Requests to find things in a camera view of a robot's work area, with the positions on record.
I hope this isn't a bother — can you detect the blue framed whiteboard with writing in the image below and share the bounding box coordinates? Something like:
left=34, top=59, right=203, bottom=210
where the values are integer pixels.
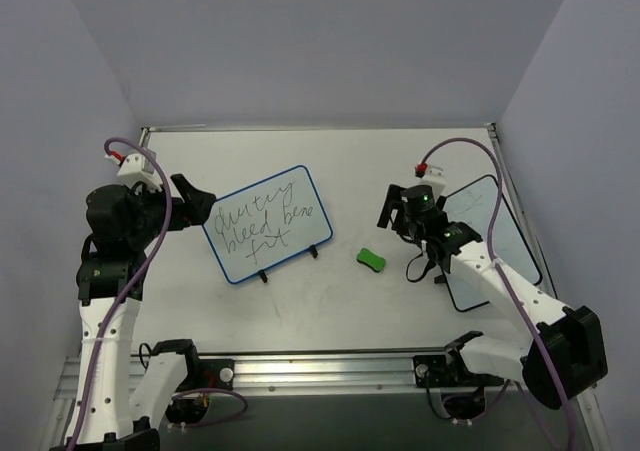
left=203, top=165, right=334, bottom=285

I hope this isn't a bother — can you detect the green whiteboard eraser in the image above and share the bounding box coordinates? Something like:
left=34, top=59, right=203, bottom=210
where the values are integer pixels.
left=356, top=247, right=387, bottom=273

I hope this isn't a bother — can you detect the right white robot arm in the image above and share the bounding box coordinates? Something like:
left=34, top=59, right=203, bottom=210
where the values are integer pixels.
left=377, top=184, right=608, bottom=410

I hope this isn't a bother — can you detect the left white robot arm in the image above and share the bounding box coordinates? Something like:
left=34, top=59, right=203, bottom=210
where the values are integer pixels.
left=60, top=174, right=217, bottom=450

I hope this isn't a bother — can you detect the black framed whiteboard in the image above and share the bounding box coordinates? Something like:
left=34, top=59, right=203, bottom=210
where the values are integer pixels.
left=444, top=175, right=542, bottom=313

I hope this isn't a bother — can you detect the black whiteboard foot right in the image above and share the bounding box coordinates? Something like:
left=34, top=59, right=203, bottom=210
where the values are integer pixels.
left=308, top=245, right=319, bottom=259

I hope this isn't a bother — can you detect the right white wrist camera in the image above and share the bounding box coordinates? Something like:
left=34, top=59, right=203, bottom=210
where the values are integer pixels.
left=415, top=163, right=446, bottom=199

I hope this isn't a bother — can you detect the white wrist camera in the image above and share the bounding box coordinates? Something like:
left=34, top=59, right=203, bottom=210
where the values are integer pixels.
left=117, top=153, right=162, bottom=192
left=415, top=163, right=446, bottom=199

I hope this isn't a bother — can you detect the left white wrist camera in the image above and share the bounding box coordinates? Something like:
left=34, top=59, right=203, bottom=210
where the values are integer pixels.
left=117, top=153, right=162, bottom=192

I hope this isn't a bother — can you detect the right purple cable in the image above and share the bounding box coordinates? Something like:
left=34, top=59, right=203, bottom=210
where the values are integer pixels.
left=418, top=138, right=576, bottom=451

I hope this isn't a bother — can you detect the purple cable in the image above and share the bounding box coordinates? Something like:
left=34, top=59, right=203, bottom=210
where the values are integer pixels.
left=63, top=137, right=250, bottom=451
left=418, top=138, right=576, bottom=451

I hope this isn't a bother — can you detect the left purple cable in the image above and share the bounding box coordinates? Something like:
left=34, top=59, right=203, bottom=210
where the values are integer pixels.
left=63, top=137, right=250, bottom=451

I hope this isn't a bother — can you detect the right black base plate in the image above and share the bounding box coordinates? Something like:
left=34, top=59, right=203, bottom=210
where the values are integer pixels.
left=412, top=353, right=504, bottom=389

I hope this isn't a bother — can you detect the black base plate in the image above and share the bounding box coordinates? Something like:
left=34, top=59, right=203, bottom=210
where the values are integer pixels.
left=412, top=353, right=504, bottom=389
left=192, top=358, right=235, bottom=390

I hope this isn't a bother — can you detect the aluminium mounting rail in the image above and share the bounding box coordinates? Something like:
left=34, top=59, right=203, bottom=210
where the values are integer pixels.
left=53, top=346, right=601, bottom=402

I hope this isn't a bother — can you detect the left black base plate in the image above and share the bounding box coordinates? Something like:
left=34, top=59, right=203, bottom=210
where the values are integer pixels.
left=192, top=358, right=235, bottom=390

